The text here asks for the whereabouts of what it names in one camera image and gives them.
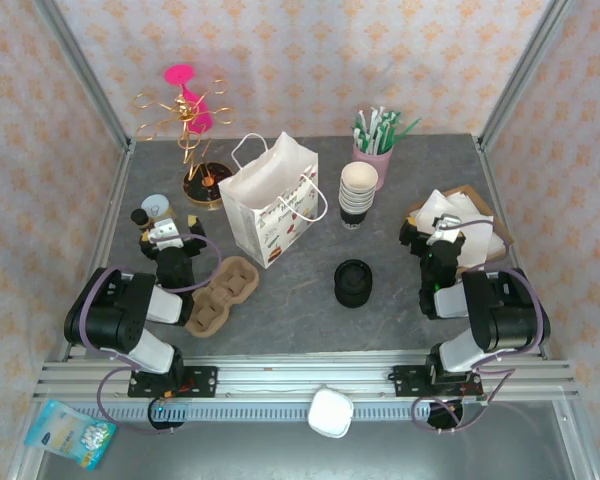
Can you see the stack of black paper cups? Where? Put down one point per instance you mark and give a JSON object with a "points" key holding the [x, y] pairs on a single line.
{"points": [[355, 217]]}

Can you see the brown pulp cup carrier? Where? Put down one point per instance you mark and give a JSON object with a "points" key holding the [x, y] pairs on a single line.
{"points": [[235, 285]]}

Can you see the white printed paper bag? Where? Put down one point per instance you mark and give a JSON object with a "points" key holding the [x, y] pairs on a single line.
{"points": [[260, 230]]}

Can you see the black paper coffee cup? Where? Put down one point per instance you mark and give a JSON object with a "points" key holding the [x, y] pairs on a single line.
{"points": [[358, 176]]}

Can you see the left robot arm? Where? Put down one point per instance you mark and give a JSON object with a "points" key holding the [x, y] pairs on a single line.
{"points": [[110, 315]]}

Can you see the white paper napkin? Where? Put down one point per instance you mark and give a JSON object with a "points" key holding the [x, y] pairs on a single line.
{"points": [[475, 235], [467, 201]]}

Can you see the small dark bottle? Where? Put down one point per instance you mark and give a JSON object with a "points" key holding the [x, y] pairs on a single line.
{"points": [[140, 217]]}

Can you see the gold tin can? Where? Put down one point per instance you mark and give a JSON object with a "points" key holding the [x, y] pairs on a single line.
{"points": [[155, 204]]}

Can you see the brown cardboard napkin tray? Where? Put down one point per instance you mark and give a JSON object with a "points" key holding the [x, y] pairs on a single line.
{"points": [[505, 248]]}

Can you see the pink straw holder cup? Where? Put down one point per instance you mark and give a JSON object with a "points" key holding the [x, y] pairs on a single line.
{"points": [[381, 165]]}

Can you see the green white wrapped straw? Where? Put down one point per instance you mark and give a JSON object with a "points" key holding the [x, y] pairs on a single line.
{"points": [[358, 137], [383, 120], [393, 122], [362, 125], [374, 122], [405, 131]]}

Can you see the pink plastic wine glass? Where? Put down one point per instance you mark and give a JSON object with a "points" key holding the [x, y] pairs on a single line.
{"points": [[177, 75]]}

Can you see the white plastic device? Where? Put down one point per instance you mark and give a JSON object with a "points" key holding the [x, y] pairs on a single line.
{"points": [[330, 410]]}

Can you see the blue snack packet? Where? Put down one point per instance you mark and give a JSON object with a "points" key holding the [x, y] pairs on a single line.
{"points": [[65, 435]]}

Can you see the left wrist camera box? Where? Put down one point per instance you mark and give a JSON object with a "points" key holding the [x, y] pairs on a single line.
{"points": [[164, 231]]}

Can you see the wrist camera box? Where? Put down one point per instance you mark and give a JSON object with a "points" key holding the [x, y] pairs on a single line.
{"points": [[445, 222], [164, 231]]}

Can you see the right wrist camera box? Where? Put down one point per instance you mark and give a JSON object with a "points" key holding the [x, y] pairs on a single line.
{"points": [[445, 222]]}

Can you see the aluminium table side rail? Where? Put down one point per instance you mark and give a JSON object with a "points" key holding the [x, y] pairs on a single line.
{"points": [[494, 175], [100, 250]]}

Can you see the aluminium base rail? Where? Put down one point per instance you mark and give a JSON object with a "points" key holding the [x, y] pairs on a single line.
{"points": [[300, 375]]}

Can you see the aluminium frame post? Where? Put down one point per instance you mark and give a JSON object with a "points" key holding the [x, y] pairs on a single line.
{"points": [[524, 75], [85, 75]]}

